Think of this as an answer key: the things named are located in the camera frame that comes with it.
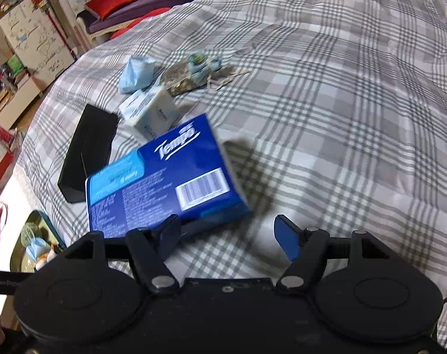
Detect green fluffy ball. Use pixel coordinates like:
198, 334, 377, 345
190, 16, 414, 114
20, 221, 43, 246

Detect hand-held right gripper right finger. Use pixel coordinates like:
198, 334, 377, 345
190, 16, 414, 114
274, 214, 390, 289

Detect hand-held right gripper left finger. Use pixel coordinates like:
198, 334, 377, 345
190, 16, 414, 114
63, 214, 182, 294

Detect gold metal tray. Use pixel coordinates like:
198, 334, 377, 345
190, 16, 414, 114
10, 210, 67, 273

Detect white and orange soft toy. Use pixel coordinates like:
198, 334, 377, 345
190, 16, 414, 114
35, 249, 60, 270

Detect grey plaid blanket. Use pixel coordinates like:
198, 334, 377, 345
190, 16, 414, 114
17, 0, 447, 340

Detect red floor cushions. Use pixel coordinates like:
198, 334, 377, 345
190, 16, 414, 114
109, 7, 172, 39

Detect low white cabinet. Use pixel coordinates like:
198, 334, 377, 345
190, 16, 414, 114
0, 77, 42, 131

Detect light blue cloth pouch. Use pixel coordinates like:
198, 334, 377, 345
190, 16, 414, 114
119, 56, 154, 94

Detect blue face mask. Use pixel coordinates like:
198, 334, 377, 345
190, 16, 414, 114
26, 238, 49, 262

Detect black triangular glasses case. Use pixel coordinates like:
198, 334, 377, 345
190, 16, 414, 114
57, 104, 120, 203

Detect red sofa cushion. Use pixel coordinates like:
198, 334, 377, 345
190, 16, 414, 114
84, 0, 139, 21

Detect tall white drawn-on cabinet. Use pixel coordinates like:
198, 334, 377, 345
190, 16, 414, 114
0, 0, 77, 89

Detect white tissue pack blue print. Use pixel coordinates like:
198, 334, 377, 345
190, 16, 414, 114
119, 88, 161, 122

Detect purple sofa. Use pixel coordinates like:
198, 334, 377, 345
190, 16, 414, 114
76, 0, 235, 39

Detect small white tissue pack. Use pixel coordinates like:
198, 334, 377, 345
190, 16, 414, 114
133, 90, 182, 142

